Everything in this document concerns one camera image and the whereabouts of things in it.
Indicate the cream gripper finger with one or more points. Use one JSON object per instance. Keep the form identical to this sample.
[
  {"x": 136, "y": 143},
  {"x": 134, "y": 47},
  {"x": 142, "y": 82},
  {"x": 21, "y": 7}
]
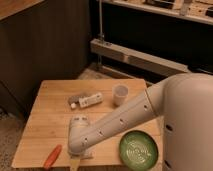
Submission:
[{"x": 74, "y": 164}]

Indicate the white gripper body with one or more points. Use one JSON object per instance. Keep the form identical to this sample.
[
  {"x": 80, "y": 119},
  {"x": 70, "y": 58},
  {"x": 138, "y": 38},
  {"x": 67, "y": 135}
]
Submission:
[{"x": 85, "y": 155}]

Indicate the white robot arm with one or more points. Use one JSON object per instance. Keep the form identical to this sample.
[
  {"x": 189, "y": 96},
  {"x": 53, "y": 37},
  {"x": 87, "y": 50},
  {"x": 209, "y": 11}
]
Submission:
[{"x": 183, "y": 106}]

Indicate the orange carrot toy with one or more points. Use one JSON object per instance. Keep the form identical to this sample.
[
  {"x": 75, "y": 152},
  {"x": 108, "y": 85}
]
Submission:
[{"x": 52, "y": 157}]

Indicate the white bottle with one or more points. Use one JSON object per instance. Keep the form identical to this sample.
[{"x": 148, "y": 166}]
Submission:
[{"x": 85, "y": 100}]

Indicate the white plastic cup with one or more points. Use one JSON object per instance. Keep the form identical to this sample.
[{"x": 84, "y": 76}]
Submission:
[{"x": 120, "y": 93}]

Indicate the dark wooden cabinet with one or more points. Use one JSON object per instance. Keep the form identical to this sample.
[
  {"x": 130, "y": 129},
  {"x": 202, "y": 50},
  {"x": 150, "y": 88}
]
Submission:
[{"x": 45, "y": 42}]

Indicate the vertical metal pole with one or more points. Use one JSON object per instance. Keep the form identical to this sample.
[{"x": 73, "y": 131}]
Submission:
[{"x": 101, "y": 35}]

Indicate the upper shelf with clutter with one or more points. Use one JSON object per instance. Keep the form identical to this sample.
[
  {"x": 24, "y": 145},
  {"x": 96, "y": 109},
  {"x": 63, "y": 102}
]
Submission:
[{"x": 200, "y": 11}]

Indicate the metal beam rail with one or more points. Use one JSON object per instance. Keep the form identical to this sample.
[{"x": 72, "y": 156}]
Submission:
[{"x": 138, "y": 59}]

